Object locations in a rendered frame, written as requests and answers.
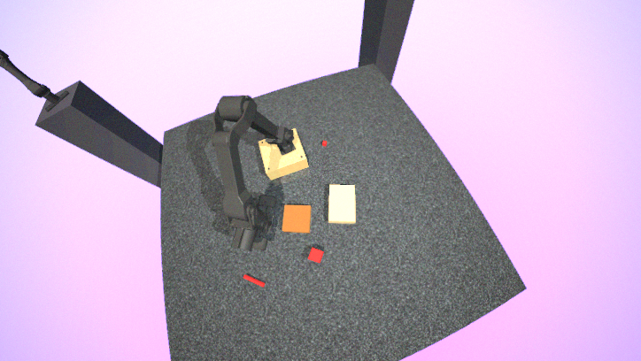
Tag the red block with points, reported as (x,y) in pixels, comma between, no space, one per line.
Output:
(316,255)

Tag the red bar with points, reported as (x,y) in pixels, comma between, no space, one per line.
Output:
(253,280)

